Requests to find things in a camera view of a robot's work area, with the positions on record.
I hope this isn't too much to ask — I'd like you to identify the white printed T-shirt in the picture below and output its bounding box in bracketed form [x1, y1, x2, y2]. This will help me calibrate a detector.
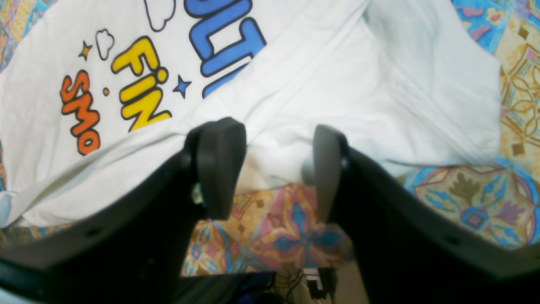
[1, 0, 501, 228]

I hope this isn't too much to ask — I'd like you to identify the patterned tile tablecloth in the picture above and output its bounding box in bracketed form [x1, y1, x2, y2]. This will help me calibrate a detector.
[0, 0, 540, 277]

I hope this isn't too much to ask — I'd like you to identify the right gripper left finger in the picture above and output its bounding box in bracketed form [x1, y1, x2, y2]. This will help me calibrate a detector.
[0, 117, 247, 304]

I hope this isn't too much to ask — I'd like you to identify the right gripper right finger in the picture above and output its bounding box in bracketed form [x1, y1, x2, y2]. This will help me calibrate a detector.
[313, 125, 539, 304]

